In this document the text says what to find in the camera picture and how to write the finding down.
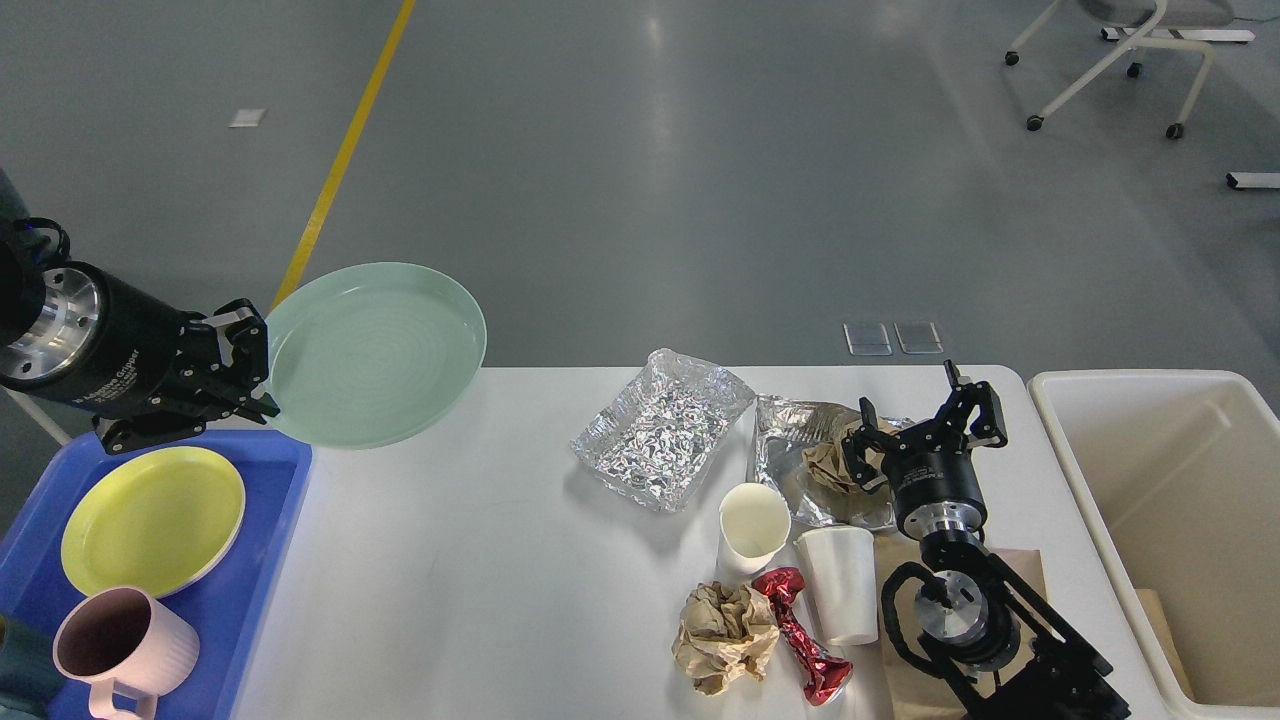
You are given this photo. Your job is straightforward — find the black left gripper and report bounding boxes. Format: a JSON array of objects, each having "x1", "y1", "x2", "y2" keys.
[{"x1": 3, "y1": 263, "x2": 282, "y2": 455}]

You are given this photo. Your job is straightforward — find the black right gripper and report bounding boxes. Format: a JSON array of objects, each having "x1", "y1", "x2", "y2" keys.
[{"x1": 841, "y1": 361, "x2": 1009, "y2": 542}]

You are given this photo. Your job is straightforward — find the brown paper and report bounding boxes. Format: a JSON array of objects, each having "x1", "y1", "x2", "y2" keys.
[{"x1": 803, "y1": 419, "x2": 884, "y2": 495}]

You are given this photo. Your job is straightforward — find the mint green plate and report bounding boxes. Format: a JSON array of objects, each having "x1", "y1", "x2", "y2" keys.
[{"x1": 265, "y1": 263, "x2": 486, "y2": 450}]

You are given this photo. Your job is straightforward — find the brown paper bag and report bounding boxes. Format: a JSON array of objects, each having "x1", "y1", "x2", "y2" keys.
[{"x1": 874, "y1": 534, "x2": 1048, "y2": 719}]

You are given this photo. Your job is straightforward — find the pink ribbed mug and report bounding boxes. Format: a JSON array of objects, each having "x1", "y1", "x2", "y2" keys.
[{"x1": 52, "y1": 585, "x2": 200, "y2": 719}]

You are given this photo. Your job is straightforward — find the dark teal cup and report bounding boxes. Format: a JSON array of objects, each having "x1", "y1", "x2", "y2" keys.
[{"x1": 1, "y1": 615, "x2": 67, "y2": 719}]

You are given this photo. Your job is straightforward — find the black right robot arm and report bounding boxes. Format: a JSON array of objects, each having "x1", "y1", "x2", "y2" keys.
[{"x1": 838, "y1": 361, "x2": 1132, "y2": 719}]

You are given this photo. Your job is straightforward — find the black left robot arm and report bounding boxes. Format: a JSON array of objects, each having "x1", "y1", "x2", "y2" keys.
[{"x1": 1, "y1": 179, "x2": 280, "y2": 454}]

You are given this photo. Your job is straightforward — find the flat foil sheet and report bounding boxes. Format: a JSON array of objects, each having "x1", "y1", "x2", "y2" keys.
[{"x1": 748, "y1": 395, "x2": 895, "y2": 532}]

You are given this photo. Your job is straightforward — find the white paper cup inverted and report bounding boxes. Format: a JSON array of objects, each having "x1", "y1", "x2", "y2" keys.
[{"x1": 795, "y1": 527, "x2": 879, "y2": 647}]

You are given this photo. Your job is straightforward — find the yellow plate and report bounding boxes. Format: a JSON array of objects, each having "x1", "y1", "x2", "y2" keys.
[{"x1": 60, "y1": 446, "x2": 247, "y2": 598}]

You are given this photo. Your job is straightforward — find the white chair leg left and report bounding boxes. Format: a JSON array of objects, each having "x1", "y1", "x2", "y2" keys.
[{"x1": 3, "y1": 388, "x2": 72, "y2": 446}]

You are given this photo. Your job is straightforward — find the white paper cup upright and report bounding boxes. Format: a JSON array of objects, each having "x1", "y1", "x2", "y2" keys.
[{"x1": 716, "y1": 482, "x2": 792, "y2": 579}]

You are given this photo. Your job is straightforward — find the blue plastic tray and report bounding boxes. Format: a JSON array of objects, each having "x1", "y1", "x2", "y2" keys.
[{"x1": 1, "y1": 429, "x2": 312, "y2": 719}]

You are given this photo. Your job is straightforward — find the beige plastic bin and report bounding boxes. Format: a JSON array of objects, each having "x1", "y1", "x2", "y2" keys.
[{"x1": 1028, "y1": 369, "x2": 1279, "y2": 719}]

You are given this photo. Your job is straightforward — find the red foil wrapper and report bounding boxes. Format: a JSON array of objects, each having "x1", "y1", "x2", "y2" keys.
[{"x1": 750, "y1": 566, "x2": 852, "y2": 707}]

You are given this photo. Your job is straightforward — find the crumpled foil tray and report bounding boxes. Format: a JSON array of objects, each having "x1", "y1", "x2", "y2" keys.
[{"x1": 570, "y1": 348, "x2": 756, "y2": 512}]

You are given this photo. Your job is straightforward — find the crumpled brown paper ball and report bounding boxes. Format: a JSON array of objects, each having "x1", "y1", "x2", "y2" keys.
[{"x1": 671, "y1": 582, "x2": 780, "y2": 697}]

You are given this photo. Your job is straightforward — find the white bar on floor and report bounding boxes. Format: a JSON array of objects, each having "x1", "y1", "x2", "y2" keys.
[{"x1": 1225, "y1": 170, "x2": 1280, "y2": 191}]

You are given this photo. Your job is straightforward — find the white rolling chair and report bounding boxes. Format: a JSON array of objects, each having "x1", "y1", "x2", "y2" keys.
[{"x1": 1024, "y1": 1, "x2": 1257, "y2": 143}]

